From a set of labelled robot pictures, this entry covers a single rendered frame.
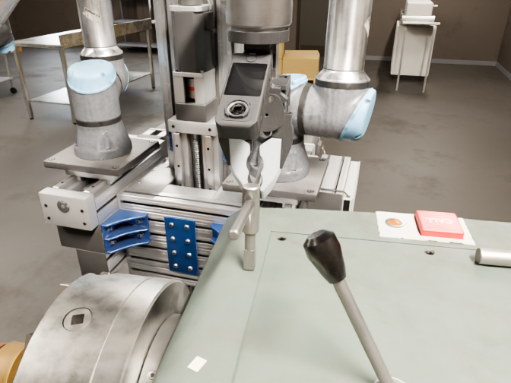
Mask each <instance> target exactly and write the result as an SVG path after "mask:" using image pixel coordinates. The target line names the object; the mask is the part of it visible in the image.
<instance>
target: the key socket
mask: <svg viewBox="0 0 511 383"><path fill-rule="evenodd" d="M91 319H92V313H91V311H90V310H88V309H76V310H74V311H72V312H70V313H69V314H68V315H67V316H66V317H65V320H64V322H63V325H64V328H65V330H67V331H78V330H81V329H82V328H84V327H85V326H86V325H87V324H88V323H89V322H90V320H91Z"/></svg>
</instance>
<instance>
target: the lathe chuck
mask: <svg viewBox="0 0 511 383"><path fill-rule="evenodd" d="M151 278H153V277H145V276H138V275H131V274H116V273H110V272H102V273H101V274H100V275H95V274H92V273H89V274H85V275H84V276H82V277H79V278H78V279H77V280H76V281H74V282H73V283H72V284H70V285H69V286H68V287H67V288H66V289H65V290H64V291H63V292H62V293H61V294H60V295H59V296H58V297H57V299H56V300H55V301H54V302H53V304H52V305H51V306H50V307H49V309H48V310H47V311H46V313H45V315H44V316H43V317H42V319H41V321H40V323H39V324H38V325H37V327H36V329H35V331H34V333H33V335H32V337H31V339H30V341H29V343H28V345H27V347H26V349H25V351H24V354H23V356H22V358H21V361H20V363H19V366H18V368H17V371H16V374H15V376H14V380H13V383H90V382H91V379H92V377H93V373H94V370H95V367H96V364H97V360H98V358H99V356H100V352H101V350H102V348H103V345H104V342H105V340H106V337H107V335H108V333H109V332H110V328H111V327H112V325H113V322H114V321H115V319H116V317H117V315H118V314H119V311H120V310H121V308H122V307H123V305H124V304H125V302H126V300H127V299H128V298H129V297H130V295H131V294H132V293H133V292H134V291H135V290H136V289H137V288H138V287H139V286H140V285H141V284H142V283H143V282H145V281H146V280H149V279H151ZM76 309H88V310H90V311H91V313H92V319H91V320H90V322H89V323H88V324H87V325H86V326H85V327H84V328H82V329H81V330H78V331H67V330H65V328H64V325H63V322H64V320H65V317H66V316H67V315H68V314H69V313H70V312H72V311H74V310H76Z"/></svg>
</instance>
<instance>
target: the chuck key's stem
mask: <svg viewBox="0 0 511 383"><path fill-rule="evenodd" d="M246 200H251V201H253V202H254V203H255V205H254V207H253V209H252V211H251V214H250V215H249V218H248V220H247V221H246V224H245V226H244V228H243V231H242V232H243V233H245V249H244V260H243V269H244V270H251V271H254V269H255V266H256V233H257V232H258V231H259V205H260V186H259V185H258V184H255V183H246V184H244V185H243V191H242V207H243V205H244V203H245V201H246Z"/></svg>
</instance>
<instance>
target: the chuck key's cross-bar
mask: <svg viewBox="0 0 511 383"><path fill-rule="evenodd" d="M262 167H263V159H262V161H261V163H260V166H259V170H258V173H257V176H256V178H255V182H254V183H255V184H258V185H259V186H260V185H261V183H262V176H261V171H262ZM254 205H255V203H254V202H253V201H251V200H246V201H245V203H244V205H243V207H242V209H241V211H240V212H239V214H238V216H237V218H236V220H235V221H234V223H233V225H232V227H231V229H230V231H229V233H228V236H229V238H230V239H232V240H237V239H238V238H239V237H240V234H241V232H242V231H243V228H244V226H245V224H246V221H247V220H248V218H249V215H250V214H251V211H252V209H253V207H254Z"/></svg>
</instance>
